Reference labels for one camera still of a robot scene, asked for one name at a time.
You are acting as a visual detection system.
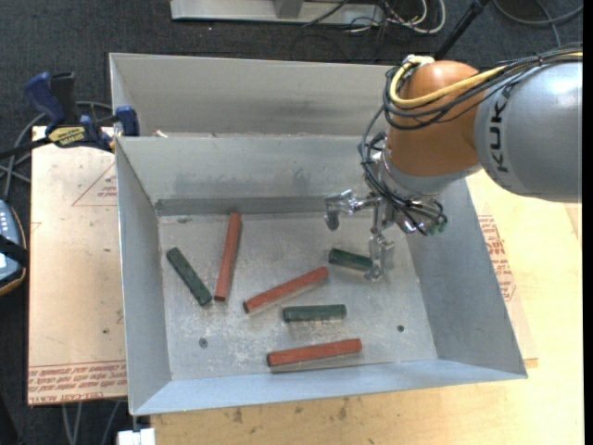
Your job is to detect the red-brown flat block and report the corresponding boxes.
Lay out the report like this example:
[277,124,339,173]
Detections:
[265,337,364,369]
[213,211,244,303]
[242,265,331,315]

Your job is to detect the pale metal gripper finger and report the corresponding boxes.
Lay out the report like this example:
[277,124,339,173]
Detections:
[364,235,397,282]
[323,189,358,232]

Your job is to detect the dark green flat block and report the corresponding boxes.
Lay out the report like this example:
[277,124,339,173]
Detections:
[282,303,348,324]
[327,248,374,273]
[165,247,214,308]

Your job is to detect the brown cardboard board red print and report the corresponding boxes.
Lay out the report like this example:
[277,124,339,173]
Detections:
[27,125,541,407]

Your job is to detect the grey metal bin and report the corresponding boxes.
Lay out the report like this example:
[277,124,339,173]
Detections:
[108,52,529,416]

